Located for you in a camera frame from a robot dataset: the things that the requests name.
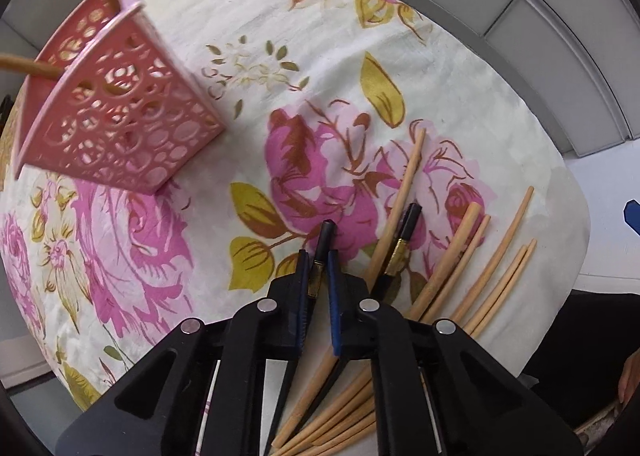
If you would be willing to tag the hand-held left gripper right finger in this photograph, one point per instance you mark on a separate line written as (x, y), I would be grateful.
(335, 306)

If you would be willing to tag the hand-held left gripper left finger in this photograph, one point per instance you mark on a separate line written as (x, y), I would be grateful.
(302, 306)

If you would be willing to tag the black chopstick with gold band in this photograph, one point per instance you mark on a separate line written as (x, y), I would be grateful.
(406, 231)
(324, 241)

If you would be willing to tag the bunch of wooden chopsticks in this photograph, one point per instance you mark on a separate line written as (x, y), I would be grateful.
(492, 256)

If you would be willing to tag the pink perforated utensil holder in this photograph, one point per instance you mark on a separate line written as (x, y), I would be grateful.
(125, 135)

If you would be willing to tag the person's right hand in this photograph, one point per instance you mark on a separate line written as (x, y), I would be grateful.
(631, 381)

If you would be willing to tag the floral tablecloth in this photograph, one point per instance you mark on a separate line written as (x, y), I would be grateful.
(320, 85)

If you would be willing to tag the person's black pants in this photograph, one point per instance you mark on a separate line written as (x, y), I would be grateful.
(575, 336)

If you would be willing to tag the blue object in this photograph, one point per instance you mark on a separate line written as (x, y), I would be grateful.
(633, 218)

